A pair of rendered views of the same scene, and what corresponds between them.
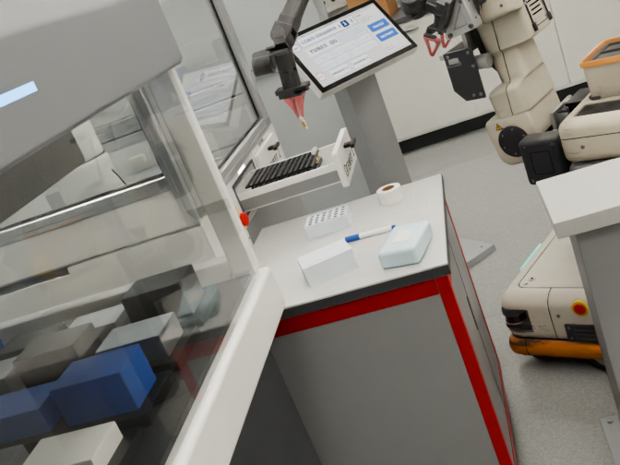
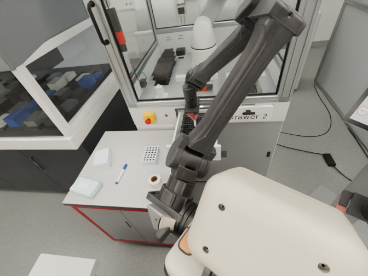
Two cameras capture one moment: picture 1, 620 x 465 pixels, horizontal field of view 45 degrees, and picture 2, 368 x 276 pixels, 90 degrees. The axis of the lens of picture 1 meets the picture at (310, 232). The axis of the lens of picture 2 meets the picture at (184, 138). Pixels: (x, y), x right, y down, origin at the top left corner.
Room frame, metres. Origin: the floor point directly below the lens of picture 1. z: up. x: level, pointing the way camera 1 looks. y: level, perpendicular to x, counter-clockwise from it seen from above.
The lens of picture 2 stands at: (2.22, -0.85, 1.63)
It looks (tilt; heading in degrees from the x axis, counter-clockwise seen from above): 44 degrees down; 89
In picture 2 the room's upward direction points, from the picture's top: 11 degrees counter-clockwise
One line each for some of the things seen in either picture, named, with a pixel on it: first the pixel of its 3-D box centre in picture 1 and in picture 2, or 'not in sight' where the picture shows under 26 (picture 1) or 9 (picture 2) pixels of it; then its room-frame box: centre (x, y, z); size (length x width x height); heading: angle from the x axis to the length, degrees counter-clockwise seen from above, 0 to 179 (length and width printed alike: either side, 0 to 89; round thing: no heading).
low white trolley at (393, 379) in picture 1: (384, 360); (147, 191); (1.88, -0.06, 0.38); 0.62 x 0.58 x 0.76; 164
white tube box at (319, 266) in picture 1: (327, 262); (103, 159); (1.70, -0.01, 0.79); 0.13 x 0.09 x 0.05; 94
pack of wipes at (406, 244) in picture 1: (405, 244); (85, 187); (1.63, -0.20, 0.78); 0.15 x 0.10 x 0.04; 151
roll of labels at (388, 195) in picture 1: (390, 194); (155, 180); (2.03, -0.25, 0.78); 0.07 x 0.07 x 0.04
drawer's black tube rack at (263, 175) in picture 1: (286, 176); (196, 128); (2.32, 0.00, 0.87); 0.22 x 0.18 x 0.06; 74
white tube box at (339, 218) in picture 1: (328, 221); (151, 155); (2.01, -0.06, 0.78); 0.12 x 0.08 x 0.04; 77
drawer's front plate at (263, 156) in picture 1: (269, 157); (247, 113); (2.66, 0.03, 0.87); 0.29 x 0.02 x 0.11; 164
